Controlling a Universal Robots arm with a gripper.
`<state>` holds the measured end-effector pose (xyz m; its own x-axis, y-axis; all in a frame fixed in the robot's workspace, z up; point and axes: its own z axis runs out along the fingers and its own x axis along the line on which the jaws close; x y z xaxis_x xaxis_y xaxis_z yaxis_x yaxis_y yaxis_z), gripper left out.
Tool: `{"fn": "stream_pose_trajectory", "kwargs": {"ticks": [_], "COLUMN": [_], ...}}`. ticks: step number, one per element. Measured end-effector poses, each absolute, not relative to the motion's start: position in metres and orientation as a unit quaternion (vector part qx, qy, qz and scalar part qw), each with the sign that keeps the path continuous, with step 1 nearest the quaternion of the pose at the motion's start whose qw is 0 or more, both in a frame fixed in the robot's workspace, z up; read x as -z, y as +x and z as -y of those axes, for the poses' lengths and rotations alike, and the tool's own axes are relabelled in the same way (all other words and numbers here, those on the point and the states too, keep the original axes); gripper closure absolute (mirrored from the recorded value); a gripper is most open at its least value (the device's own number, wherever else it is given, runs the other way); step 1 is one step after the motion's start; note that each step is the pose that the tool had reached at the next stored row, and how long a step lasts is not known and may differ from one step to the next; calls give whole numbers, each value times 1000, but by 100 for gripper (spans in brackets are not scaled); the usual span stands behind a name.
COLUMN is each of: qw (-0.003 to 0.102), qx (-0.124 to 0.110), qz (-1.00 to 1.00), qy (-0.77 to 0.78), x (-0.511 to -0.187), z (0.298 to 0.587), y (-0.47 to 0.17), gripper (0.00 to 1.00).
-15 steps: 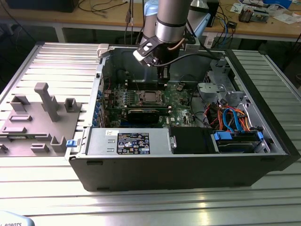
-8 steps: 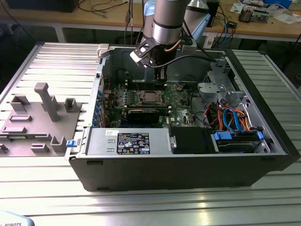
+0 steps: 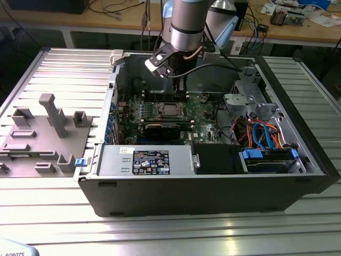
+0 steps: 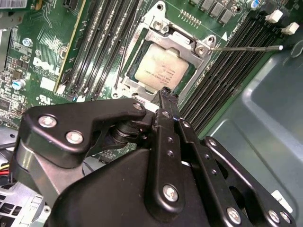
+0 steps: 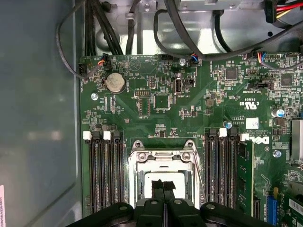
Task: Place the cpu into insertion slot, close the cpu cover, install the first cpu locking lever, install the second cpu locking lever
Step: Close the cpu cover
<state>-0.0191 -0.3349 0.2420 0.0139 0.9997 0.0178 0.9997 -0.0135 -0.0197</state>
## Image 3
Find grey plastic case handle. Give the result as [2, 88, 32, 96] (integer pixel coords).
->
[110, 49, 125, 67]

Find metal socket cover frame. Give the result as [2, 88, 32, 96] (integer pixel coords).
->
[159, 102, 186, 118]

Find hard disk in blue carrier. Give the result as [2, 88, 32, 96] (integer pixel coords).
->
[238, 148, 299, 174]

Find blue box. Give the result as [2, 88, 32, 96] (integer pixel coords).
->
[297, 0, 333, 9]

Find white papers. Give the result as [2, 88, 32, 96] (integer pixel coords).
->
[308, 14, 341, 28]

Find thin metal locking lever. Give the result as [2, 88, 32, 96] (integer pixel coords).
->
[150, 84, 161, 104]

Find green motherboard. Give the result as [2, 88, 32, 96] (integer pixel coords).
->
[117, 90, 223, 146]

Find pale blue teach pendant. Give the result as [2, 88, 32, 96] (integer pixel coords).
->
[0, 237, 40, 256]

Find black drive bay box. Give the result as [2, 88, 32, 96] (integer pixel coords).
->
[191, 143, 242, 175]

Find grey plastic parts rack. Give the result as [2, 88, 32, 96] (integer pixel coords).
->
[0, 93, 94, 179]

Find thick black cable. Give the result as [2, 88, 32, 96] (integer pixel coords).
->
[214, 99, 237, 146]

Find black open PC case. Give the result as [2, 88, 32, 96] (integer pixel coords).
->
[73, 49, 341, 218]

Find blue flat wire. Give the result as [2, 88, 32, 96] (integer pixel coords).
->
[251, 122, 275, 149]

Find wooden desk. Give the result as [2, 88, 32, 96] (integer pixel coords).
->
[0, 0, 341, 45]

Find grey power supply unit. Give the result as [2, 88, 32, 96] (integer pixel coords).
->
[96, 143, 197, 177]

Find grey metal drive cage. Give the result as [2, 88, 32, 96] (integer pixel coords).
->
[222, 66, 279, 119]

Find black graphics card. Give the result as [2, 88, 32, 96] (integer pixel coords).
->
[137, 122, 182, 141]

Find loose cooler with fins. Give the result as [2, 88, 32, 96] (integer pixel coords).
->
[270, 7, 288, 27]

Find orange wire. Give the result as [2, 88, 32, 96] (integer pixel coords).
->
[246, 120, 286, 150]

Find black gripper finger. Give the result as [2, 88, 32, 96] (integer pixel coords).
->
[172, 75, 188, 104]

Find black box on desk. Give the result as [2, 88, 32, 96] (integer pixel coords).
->
[7, 0, 86, 14]

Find CPU socket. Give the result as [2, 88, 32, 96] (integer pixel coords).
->
[158, 102, 186, 118]

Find white wrist camera on bracket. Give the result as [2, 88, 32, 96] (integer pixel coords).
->
[144, 45, 173, 78]

